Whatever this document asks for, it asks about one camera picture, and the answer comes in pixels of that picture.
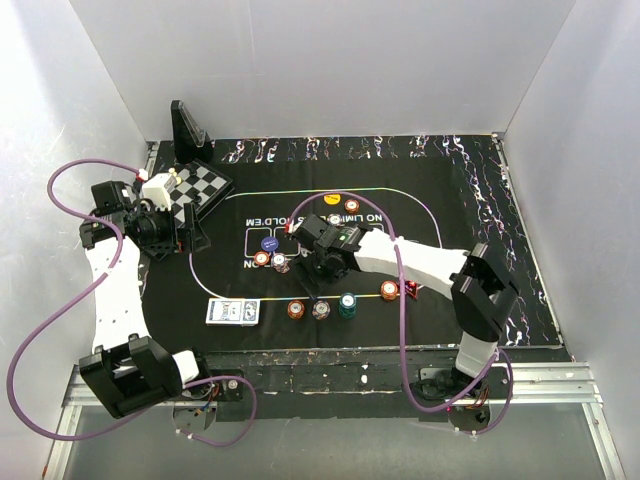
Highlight green poker chip stack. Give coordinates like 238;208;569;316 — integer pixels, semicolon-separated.
338;292;357;319

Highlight orange poker chip stack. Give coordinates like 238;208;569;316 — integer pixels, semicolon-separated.
287;300;305;320

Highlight pink chips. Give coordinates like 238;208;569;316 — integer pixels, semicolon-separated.
271;253;289;273

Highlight orange chips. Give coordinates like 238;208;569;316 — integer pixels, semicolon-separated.
253;251;271;266
344;199;360;214
380;280;399;301

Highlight blue small blind button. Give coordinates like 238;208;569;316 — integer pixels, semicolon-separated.
260;236;280;253

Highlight yellow big blind button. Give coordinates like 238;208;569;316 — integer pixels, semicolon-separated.
323;194;341;205

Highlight red black all-in marker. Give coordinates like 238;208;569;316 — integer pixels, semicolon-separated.
404;281;418;299

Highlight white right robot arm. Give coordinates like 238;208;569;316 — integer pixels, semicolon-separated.
290;225;520;398

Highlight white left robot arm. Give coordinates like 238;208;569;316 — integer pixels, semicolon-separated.
79;221;213;419

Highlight black white chess board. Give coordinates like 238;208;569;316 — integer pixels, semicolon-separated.
171;160;234;226

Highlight gold chess pieces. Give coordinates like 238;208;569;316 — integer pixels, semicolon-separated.
169;169;182;184

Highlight black triangular card stand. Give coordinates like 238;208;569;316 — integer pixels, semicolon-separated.
170;100;214;164

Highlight blue playing card deck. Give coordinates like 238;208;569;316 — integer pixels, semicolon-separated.
205;298;261;327

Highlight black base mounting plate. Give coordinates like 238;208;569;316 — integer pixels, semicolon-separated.
154;344;506;424

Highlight black poker table mat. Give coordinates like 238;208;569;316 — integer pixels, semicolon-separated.
142;135;561;352

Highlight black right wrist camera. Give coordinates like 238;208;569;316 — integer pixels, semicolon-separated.
290;214;363;251

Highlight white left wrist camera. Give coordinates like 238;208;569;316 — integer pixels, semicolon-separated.
141;173;176;211

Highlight aluminium rail frame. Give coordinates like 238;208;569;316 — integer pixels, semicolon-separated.
44;362;626;479

